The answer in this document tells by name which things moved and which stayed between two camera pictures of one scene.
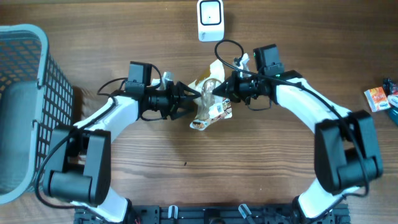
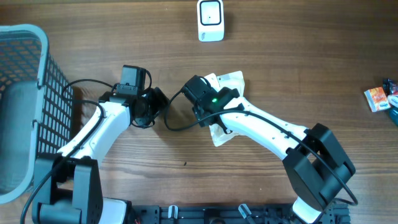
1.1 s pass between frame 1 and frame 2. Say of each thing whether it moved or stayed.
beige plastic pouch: moved
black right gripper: moved
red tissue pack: stayed
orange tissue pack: stayed
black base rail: stayed
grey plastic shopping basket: stayed
